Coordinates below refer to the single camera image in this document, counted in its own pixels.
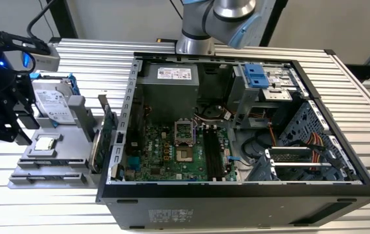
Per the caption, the black RAM slot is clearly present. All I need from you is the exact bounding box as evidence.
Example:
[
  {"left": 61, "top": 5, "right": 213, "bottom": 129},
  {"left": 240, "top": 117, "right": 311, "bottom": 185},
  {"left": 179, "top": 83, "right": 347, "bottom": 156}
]
[
  {"left": 205, "top": 125, "right": 217, "bottom": 182},
  {"left": 203, "top": 125, "right": 213, "bottom": 182},
  {"left": 209, "top": 125, "right": 221, "bottom": 182}
]

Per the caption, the hard disk in blue carrier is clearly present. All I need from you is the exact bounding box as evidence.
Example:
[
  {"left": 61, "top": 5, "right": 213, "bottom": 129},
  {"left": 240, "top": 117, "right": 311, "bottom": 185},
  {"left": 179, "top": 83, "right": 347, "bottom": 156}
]
[{"left": 29, "top": 72, "right": 81, "bottom": 128}]

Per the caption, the silver CPU chip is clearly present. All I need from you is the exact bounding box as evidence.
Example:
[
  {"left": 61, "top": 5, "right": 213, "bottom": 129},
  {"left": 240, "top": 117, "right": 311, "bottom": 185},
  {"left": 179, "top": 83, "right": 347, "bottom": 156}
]
[{"left": 33, "top": 136, "right": 57, "bottom": 151}]

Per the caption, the grey plastic parts rack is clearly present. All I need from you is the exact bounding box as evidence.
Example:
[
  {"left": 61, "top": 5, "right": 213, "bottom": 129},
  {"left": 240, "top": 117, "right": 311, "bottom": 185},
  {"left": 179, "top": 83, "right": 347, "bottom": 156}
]
[{"left": 6, "top": 95, "right": 120, "bottom": 190}]

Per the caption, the green graphics card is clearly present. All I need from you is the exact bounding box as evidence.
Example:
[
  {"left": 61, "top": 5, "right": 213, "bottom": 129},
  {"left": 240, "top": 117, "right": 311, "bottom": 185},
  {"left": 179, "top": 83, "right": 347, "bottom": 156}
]
[{"left": 88, "top": 95, "right": 119, "bottom": 174}]

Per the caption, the blue expansion slot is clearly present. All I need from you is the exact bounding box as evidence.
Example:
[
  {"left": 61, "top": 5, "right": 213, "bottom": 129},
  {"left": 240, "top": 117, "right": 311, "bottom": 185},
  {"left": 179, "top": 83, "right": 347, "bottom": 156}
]
[{"left": 127, "top": 157, "right": 140, "bottom": 170}]

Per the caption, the green motherboard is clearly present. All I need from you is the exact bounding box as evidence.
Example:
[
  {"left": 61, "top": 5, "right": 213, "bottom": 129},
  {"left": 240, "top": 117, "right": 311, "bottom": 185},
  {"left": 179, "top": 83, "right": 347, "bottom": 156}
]
[{"left": 121, "top": 121, "right": 238, "bottom": 182}]

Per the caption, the grey power supply unit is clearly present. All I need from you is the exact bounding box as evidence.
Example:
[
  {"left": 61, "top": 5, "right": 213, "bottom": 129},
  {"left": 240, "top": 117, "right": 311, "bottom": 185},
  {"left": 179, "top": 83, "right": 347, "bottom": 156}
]
[{"left": 137, "top": 62, "right": 200, "bottom": 122}]

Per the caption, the CPU socket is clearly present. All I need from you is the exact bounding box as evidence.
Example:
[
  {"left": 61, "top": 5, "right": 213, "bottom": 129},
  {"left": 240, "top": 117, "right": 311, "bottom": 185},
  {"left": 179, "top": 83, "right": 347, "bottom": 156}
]
[{"left": 175, "top": 145, "right": 195, "bottom": 163}]

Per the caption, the black cooling fan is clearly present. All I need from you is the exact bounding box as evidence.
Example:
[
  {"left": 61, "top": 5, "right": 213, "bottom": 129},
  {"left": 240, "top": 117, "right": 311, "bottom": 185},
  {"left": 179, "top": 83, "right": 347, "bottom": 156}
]
[{"left": 195, "top": 102, "right": 227, "bottom": 121}]

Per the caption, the black open PC case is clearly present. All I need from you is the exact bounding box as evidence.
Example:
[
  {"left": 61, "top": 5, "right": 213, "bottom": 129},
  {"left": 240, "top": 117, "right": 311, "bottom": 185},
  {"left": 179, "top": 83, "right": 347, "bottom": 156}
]
[{"left": 95, "top": 51, "right": 370, "bottom": 231}]

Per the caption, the blue plastic drive latch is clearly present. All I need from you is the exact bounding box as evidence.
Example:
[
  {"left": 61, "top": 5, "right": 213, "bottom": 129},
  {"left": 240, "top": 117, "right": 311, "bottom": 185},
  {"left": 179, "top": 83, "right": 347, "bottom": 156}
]
[{"left": 243, "top": 63, "right": 268, "bottom": 89}]

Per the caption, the metal disk bay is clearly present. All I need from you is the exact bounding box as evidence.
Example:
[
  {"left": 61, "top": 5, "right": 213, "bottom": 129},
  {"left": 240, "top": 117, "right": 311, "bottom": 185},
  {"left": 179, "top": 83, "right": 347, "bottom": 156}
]
[{"left": 246, "top": 145, "right": 335, "bottom": 182}]

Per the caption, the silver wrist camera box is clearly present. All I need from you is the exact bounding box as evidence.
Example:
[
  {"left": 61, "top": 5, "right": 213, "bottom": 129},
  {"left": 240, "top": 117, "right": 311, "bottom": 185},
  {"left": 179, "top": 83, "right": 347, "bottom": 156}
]
[{"left": 30, "top": 48, "right": 60, "bottom": 72}]

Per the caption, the thick black cable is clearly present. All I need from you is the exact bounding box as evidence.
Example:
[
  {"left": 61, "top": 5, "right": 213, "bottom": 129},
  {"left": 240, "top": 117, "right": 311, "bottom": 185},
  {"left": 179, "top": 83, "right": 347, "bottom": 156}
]
[{"left": 25, "top": 0, "right": 59, "bottom": 41}]

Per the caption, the black vertical post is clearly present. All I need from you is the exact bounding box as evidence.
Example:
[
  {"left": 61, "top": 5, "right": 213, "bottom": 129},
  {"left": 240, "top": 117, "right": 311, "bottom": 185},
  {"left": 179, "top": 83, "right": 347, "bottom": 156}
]
[
  {"left": 45, "top": 0, "right": 79, "bottom": 39},
  {"left": 259, "top": 0, "right": 288, "bottom": 47}
]

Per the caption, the metal socket cover frame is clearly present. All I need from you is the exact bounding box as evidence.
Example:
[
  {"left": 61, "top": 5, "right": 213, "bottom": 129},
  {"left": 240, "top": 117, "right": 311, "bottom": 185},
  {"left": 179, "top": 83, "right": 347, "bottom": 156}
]
[{"left": 173, "top": 119, "right": 195, "bottom": 146}]

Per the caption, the thin orange wire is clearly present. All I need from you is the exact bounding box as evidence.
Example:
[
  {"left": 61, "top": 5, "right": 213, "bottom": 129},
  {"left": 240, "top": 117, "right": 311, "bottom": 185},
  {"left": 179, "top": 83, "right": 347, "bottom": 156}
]
[{"left": 268, "top": 123, "right": 278, "bottom": 147}]

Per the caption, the orange yellow wire bundle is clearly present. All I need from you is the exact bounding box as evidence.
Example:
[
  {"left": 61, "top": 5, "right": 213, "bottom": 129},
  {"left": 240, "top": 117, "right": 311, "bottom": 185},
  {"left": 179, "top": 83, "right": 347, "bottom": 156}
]
[{"left": 304, "top": 133, "right": 324, "bottom": 169}]

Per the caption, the black frame bracket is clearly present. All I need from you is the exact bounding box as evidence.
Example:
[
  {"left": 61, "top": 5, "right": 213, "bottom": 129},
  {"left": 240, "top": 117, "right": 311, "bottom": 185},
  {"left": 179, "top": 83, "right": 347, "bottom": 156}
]
[{"left": 343, "top": 63, "right": 370, "bottom": 85}]

